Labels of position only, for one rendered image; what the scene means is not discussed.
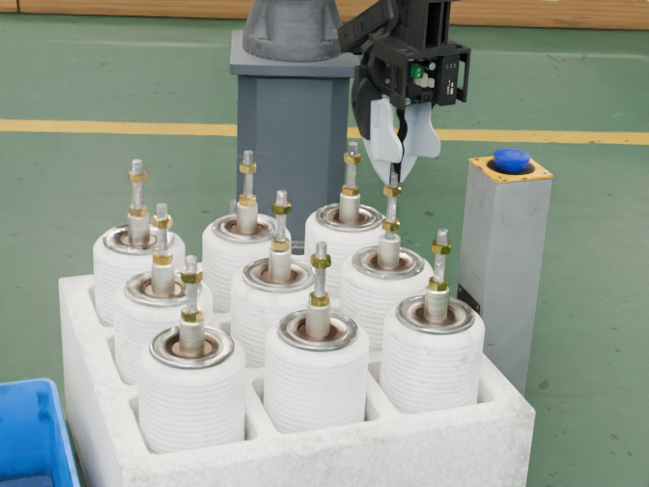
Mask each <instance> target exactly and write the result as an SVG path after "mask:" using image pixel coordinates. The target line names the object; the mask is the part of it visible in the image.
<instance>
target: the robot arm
mask: <svg viewBox="0 0 649 487"><path fill-rule="evenodd" d="M451 1H460V0H379V1H378V2H376V3H375V4H374V5H372V6H371V7H369V8H368V9H366V10H365V11H363V12H362V13H360V14H359V15H357V16H356V17H354V18H353V19H351V20H350V21H348V22H347V23H346V24H344V25H343V26H342V22H341V18H340V15H339V12H338V8H337V4H336V1H335V0H254V1H253V4H252V7H251V10H250V13H249V16H248V19H247V21H246V24H245V27H244V30H243V34H242V47H243V49H244V50H245V51H246V52H247V53H249V54H251V55H254V56H257V57H260V58H264V59H269V60H274V61H282V62H317V61H324V60H329V59H332V58H336V57H338V56H340V55H342V54H343V53H347V52H349V53H352V54H353V55H362V58H361V60H360V66H354V80H353V86H352V94H351V101H352V109H353V115H354V117H355V120H356V124H357V127H358V130H359V134H360V135H361V136H362V140H363V143H364V146H365V149H366V151H367V154H368V156H369V159H370V160H371V162H372V165H373V167H374V169H375V170H376V172H377V173H378V175H379V176H380V178H381V180H382V181H383V182H384V183H385V184H387V185H389V184H390V180H391V162H393V166H394V171H395V173H397V174H398V183H402V182H403V181H404V179H405V178H406V176H407V175H408V173H409V172H410V170H411V168H412V167H413V166H414V164H415V162H416V159H417V157H425V158H436V157H437V156H438V154H439V152H440V140H439V138H438V136H437V134H436V132H435V131H434V129H433V127H432V124H431V111H432V109H433V108H434V106H435V105H436V104H437V105H439V106H444V105H452V104H455V103H456V99H457V100H460V101H462V102H466V96H467V86H468V76H469V65H470V54H471V48H469V47H467V46H465V45H463V44H461V43H458V42H455V41H453V40H451V39H449V38H448V30H449V18H450V7H451ZM460 61H463V62H465V63H466V64H465V75H464V86H463V88H461V87H459V86H457V85H458V74H459V63H460ZM381 94H383V95H386V96H388V97H390V99H383V98H382V96H381ZM393 105H394V106H395V107H397V116H398V118H399V120H400V127H399V130H398V133H397V134H396V132H395V130H394V127H393V120H394V111H395V109H394V106H393Z"/></svg>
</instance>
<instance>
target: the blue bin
mask: <svg viewBox="0 0 649 487"><path fill-rule="evenodd" d="M0 487H80V483H79V479H78V475H77V471H76V467H75V463H74V459H73V455H72V451H71V443H70V439H69V435H68V431H67V427H66V423H65V419H64V415H63V411H62V407H61V402H60V398H59V394H58V390H57V387H56V384H55V383H54V382H53V381H51V380H49V379H45V378H38V379H31V380H23V381H15V382H7V383H0Z"/></svg>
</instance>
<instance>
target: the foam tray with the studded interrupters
mask: <svg viewBox="0 0 649 487"><path fill-rule="evenodd" d="M59 296H60V312H61V330H62V347H63V364H64V382H65V398H66V414H67V418H68V421H69V425H70V429H71V434H72V437H73V441H74V444H75V448H76V452H77V455H78V459H79V462H80V466H81V469H82V472H83V475H84V479H85V483H86V486H87V487H525V484H526V477H527V470H528V463H529V455H530V448H531V441H532V434H533V426H534V419H535V411H534V409H533V408H532V407H531V406H530V405H529V403H528V402H527V401H526V400H525V399H524V398H523V397H522V396H521V395H520V393H519V392H518V391H517V390H516V389H515V388H514V387H513V386H512V385H511V384H510V382H509V381H508V380H507V379H506V378H505V377H504V376H503V375H502V374H501V373H500V371H499V370H498V369H497V368H496V367H495V366H494V365H493V364H492V363H491V361H490V360H489V359H488V358H487V357H486V356H485V355H484V354H483V353H482V359H481V360H482V361H481V369H480V379H479V388H478V395H477V404H475V405H469V406H462V407H457V408H451V409H445V410H438V411H432V412H427V413H421V414H414V415H404V414H401V413H399V412H398V411H397V410H396V409H395V407H394V406H393V405H392V403H391V402H390V400H389V399H388V398H387V396H386V395H385V394H384V392H383V391H382V389H381V388H380V377H381V351H376V352H370V353H369V356H368V368H367V370H368V371H367V384H366V399H365V415H364V422H360V423H355V424H349V425H342V426H336V427H330V428H325V429H318V430H312V431H306V432H299V433H294V434H282V433H279V432H277V430H276V429H275V427H274V425H273V423H272V421H271V420H270V418H269V416H268V413H267V412H266V410H265V408H264V386H265V384H264V381H265V367H260V368H252V369H250V368H246V369H245V421H244V422H245V425H244V428H245V429H244V442H239V443H233V444H222V445H216V446H210V447H203V448H197V449H191V450H186V451H179V452H173V453H167V454H160V455H154V454H151V453H149V452H148V451H147V448H146V447H145V444H144V441H143V438H142V436H141V433H140V430H139V429H140V428H139V394H138V385H136V386H127V385H124V384H123V383H122V381H121V378H120V376H119V373H118V370H117V368H116V358H115V356H116V355H115V328H114V327H113V328H106V327H103V326H101V325H100V323H99V318H98V316H97V313H96V300H95V297H96V296H95V277H94V275H93V274H90V275H81V276H73V277H64V278H60V279H59Z"/></svg>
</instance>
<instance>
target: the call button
mask: <svg viewBox="0 0 649 487"><path fill-rule="evenodd" d="M494 161H495V162H496V166H497V167H498V168H500V169H503V170H507V171H521V170H524V168H525V166H526V165H527V164H529V162H530V155H529V154H528V153H527V152H525V151H523V150H520V149H514V148H502V149H499V150H497V151H495V152H494Z"/></svg>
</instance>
